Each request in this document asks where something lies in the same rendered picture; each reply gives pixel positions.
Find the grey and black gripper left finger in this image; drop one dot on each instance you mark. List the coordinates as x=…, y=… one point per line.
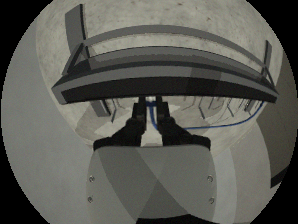
x=127, y=136

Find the blue patch cord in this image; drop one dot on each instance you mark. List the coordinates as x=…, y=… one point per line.
x=154, y=124

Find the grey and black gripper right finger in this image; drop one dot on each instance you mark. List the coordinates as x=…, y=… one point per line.
x=173, y=133

